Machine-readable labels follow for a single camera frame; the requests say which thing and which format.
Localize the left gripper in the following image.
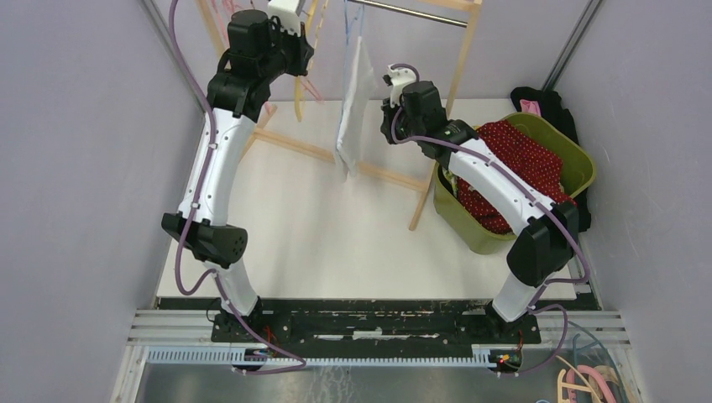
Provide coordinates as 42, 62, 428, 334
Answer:
259, 15, 315, 83

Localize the white garment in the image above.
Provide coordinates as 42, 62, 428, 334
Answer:
333, 36, 376, 182

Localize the blue wire hanger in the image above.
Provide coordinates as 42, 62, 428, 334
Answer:
341, 1, 364, 113

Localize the red polka dot skirt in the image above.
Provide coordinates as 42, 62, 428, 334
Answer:
449, 120, 573, 235

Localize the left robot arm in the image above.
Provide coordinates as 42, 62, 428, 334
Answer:
161, 1, 314, 342

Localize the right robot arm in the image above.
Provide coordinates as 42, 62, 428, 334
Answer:
380, 78, 581, 343

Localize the pink garment in corner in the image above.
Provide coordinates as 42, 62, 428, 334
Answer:
520, 99, 542, 116

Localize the wooden clothes rack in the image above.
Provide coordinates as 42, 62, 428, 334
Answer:
194, 1, 483, 231

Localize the black garment behind basket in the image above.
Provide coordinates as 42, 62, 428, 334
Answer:
510, 86, 592, 233

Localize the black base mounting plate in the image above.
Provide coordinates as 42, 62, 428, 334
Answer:
211, 298, 542, 359

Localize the pile of spare hangers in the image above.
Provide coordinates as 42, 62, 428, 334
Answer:
522, 323, 642, 402

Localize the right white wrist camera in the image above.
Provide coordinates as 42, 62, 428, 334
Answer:
384, 63, 420, 108

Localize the metal rack rail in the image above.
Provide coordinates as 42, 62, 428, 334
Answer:
348, 0, 468, 29

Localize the left aluminium frame post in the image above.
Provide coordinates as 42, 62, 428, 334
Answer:
138, 0, 204, 111

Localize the aluminium frame post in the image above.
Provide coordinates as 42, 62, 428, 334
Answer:
138, 0, 204, 111
542, 0, 605, 91

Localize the right aluminium frame post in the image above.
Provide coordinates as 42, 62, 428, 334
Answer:
542, 0, 605, 91

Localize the white slotted cable duct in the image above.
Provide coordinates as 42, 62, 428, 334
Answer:
146, 347, 496, 369

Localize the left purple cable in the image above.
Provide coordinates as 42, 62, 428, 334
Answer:
167, 0, 308, 376

